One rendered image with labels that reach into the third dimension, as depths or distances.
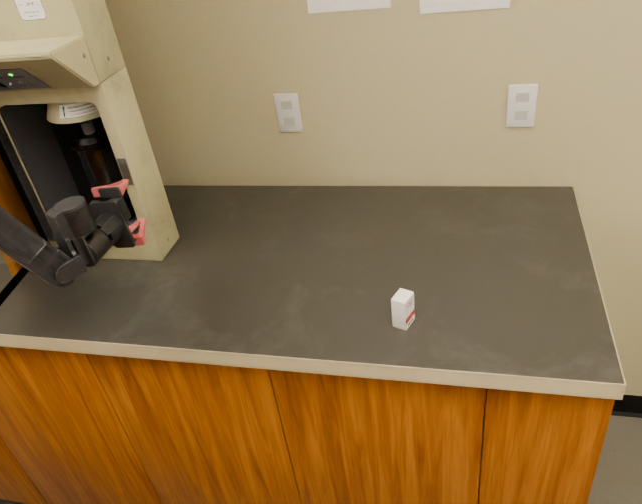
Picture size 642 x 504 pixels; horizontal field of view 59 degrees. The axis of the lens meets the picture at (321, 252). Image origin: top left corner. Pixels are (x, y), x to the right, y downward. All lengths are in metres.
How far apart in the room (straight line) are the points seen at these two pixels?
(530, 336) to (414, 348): 0.23
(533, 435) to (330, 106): 0.98
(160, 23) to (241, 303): 0.83
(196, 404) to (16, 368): 0.48
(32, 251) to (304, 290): 0.57
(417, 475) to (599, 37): 1.11
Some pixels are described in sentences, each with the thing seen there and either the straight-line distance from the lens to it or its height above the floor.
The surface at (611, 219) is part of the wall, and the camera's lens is 1.80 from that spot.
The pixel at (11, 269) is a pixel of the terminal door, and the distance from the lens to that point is 1.54.
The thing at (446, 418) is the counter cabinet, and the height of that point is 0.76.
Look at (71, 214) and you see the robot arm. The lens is 1.11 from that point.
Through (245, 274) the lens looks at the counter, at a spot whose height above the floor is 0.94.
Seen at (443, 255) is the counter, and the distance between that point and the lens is 1.38.
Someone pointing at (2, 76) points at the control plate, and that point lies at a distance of 1.38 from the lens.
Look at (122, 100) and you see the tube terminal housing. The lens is 1.40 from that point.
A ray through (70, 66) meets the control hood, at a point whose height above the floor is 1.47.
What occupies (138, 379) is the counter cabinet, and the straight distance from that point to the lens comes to 1.44.
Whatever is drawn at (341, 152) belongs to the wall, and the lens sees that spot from 1.69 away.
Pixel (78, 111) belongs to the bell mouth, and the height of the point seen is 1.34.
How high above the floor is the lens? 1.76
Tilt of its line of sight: 35 degrees down
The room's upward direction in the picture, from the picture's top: 8 degrees counter-clockwise
